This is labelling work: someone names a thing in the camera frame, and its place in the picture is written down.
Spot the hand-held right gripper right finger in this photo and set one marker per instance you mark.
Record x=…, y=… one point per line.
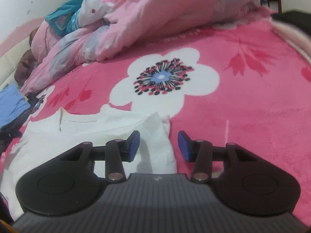
x=184, y=148

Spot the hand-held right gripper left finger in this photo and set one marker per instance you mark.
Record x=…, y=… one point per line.
x=133, y=146

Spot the white sweatshirt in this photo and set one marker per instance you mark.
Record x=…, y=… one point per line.
x=73, y=131

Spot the pink floral bed blanket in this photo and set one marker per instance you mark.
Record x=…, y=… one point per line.
x=243, y=114

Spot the dark folded garment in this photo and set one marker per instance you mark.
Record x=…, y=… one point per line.
x=9, y=131

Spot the dark brown cloth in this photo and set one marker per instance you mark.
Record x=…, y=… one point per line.
x=24, y=65

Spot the pink patterned quilt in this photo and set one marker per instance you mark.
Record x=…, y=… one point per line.
x=158, y=12

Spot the teal garment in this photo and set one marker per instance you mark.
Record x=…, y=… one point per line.
x=63, y=21

